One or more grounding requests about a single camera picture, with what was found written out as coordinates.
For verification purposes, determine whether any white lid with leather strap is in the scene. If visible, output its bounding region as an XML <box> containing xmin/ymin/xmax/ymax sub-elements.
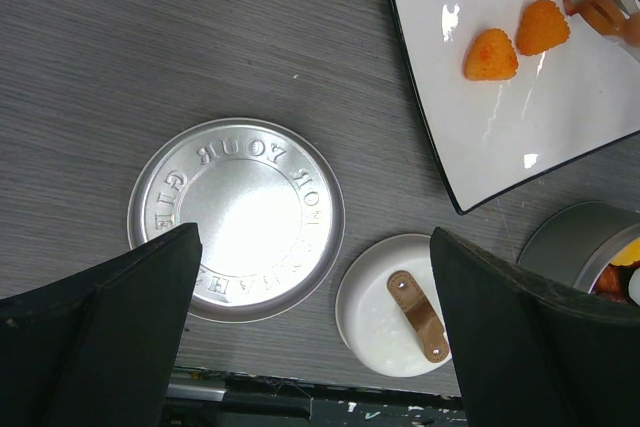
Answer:
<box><xmin>335</xmin><ymin>233</ymin><xmax>452</xmax><ymax>377</ymax></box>

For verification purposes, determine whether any shallow round metal tin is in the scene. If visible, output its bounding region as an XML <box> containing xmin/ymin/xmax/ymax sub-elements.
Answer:
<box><xmin>518</xmin><ymin>202</ymin><xmax>639</xmax><ymax>305</ymax></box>

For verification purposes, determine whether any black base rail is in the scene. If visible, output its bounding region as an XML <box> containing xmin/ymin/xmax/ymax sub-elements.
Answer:
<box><xmin>159</xmin><ymin>366</ymin><xmax>468</xmax><ymax>426</ymax></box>

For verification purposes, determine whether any white square plate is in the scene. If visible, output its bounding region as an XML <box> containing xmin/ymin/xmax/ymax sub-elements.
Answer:
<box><xmin>391</xmin><ymin>0</ymin><xmax>639</xmax><ymax>213</ymax></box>

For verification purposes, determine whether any orange fried food piece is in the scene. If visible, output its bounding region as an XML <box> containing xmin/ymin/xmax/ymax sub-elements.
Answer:
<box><xmin>516</xmin><ymin>0</ymin><xmax>571</xmax><ymax>56</ymax></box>

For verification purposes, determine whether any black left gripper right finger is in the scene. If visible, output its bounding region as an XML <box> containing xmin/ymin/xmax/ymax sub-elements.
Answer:
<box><xmin>430</xmin><ymin>228</ymin><xmax>639</xmax><ymax>426</ymax></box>

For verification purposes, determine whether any yellow corn piece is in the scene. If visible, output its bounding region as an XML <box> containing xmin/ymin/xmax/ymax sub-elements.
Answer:
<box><xmin>611</xmin><ymin>245</ymin><xmax>640</xmax><ymax>267</ymax></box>

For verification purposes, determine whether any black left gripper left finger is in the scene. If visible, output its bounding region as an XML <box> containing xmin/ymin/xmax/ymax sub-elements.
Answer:
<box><xmin>1</xmin><ymin>223</ymin><xmax>201</xmax><ymax>426</ymax></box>

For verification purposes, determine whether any orange strawberry shaped piece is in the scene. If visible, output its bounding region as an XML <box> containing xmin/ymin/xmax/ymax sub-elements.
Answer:
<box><xmin>463</xmin><ymin>28</ymin><xmax>519</xmax><ymax>81</ymax></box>

